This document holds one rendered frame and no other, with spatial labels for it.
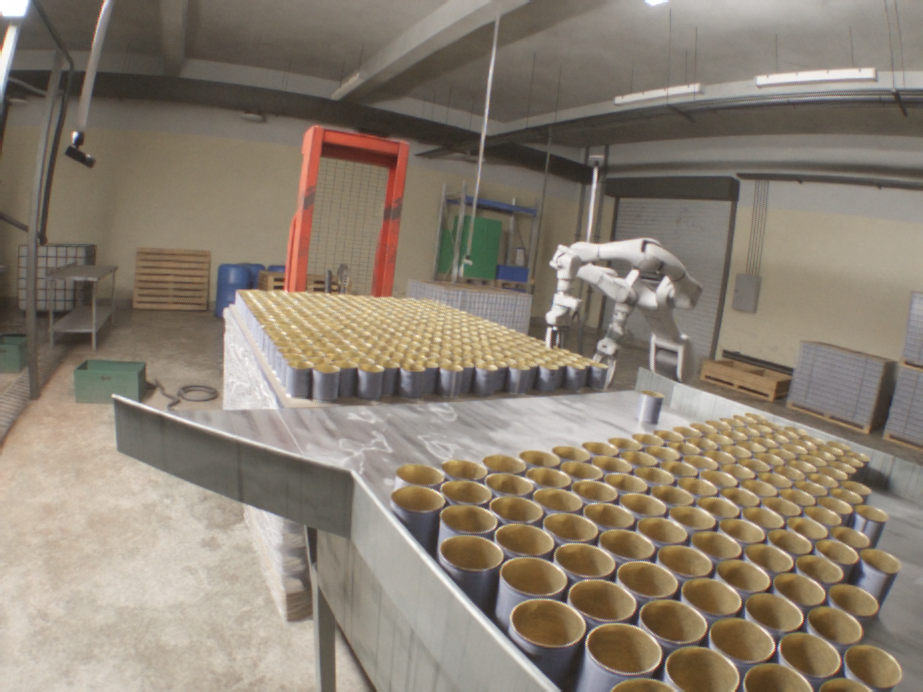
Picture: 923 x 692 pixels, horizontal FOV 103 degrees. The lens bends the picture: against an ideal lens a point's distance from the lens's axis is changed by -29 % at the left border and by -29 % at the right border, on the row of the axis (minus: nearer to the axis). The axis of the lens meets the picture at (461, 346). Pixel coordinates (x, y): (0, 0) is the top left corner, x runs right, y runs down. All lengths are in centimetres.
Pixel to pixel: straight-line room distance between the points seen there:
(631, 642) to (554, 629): 8
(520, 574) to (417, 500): 19
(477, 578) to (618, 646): 16
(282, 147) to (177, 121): 217
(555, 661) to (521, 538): 21
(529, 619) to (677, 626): 16
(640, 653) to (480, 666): 15
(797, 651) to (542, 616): 27
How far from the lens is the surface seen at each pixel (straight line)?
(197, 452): 83
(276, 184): 1035
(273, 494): 76
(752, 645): 57
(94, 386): 466
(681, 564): 67
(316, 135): 280
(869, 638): 78
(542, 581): 58
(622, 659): 52
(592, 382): 178
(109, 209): 1028
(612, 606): 56
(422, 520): 63
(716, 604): 62
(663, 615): 56
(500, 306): 699
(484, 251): 1063
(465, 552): 59
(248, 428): 106
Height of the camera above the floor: 146
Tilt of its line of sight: 10 degrees down
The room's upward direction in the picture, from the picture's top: 7 degrees clockwise
